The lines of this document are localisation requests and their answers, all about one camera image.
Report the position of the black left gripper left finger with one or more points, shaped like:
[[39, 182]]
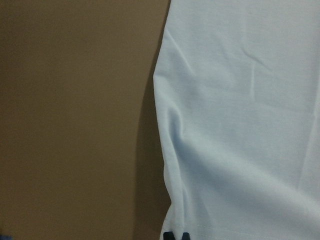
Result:
[[169, 235]]

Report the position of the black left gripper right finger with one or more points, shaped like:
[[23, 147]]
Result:
[[186, 236]]

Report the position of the light blue t-shirt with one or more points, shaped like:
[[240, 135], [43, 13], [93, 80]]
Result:
[[237, 96]]

